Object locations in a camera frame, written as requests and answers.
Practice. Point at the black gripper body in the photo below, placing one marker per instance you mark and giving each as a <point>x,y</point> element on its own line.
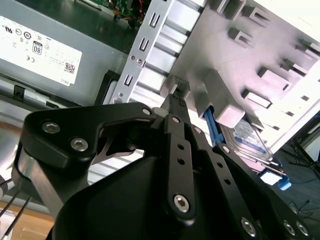
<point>112,205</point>

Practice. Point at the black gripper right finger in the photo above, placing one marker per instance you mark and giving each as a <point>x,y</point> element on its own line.
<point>225,180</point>

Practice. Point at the hard disk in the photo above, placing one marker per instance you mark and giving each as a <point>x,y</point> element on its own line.
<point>247,137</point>

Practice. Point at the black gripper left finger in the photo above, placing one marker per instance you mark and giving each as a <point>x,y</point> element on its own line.
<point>75,120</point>

